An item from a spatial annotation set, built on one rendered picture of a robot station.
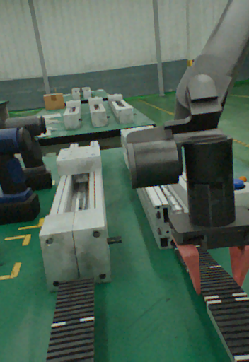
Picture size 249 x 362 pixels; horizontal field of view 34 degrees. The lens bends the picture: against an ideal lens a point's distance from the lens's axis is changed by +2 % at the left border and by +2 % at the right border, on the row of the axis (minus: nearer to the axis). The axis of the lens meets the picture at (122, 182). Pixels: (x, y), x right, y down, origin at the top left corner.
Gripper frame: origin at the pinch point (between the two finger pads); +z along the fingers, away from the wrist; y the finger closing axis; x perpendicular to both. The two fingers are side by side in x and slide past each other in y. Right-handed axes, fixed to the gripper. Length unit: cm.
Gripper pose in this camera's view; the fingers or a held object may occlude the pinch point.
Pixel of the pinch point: (216, 283)
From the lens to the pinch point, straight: 57.3
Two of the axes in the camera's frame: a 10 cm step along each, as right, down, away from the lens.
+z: 1.1, 9.6, 2.6
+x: 0.8, 2.6, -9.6
